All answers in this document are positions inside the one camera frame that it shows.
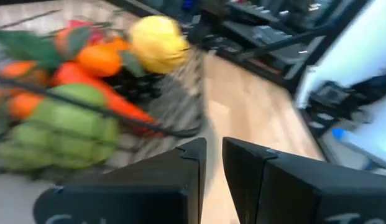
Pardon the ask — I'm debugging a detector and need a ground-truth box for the yellow pear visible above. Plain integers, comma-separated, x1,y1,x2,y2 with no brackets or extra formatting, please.
128,14,191,75

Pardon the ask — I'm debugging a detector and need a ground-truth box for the red bell pepper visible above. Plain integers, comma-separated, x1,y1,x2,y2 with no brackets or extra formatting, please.
67,19,104,44

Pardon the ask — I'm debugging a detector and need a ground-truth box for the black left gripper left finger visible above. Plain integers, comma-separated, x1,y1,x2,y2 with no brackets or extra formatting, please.
32,136,208,224

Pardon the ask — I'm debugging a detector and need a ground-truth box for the orange carrot with green leaves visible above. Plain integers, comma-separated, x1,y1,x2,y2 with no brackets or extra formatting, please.
0,29,164,136

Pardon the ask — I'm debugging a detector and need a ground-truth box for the blue and white object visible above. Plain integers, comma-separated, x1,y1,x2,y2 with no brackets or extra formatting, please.
331,128,386,170

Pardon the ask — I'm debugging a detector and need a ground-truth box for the green apple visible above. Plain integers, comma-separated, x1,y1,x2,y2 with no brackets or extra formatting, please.
0,83,121,172

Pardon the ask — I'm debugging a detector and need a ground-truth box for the white panel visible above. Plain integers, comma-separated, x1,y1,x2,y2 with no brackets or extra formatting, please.
293,0,386,110

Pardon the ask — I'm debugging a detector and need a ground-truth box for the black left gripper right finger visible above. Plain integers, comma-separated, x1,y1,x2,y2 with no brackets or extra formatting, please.
222,136,386,224

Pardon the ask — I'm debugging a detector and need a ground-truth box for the black wire basket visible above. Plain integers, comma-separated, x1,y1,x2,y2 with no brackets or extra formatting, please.
0,9,209,183

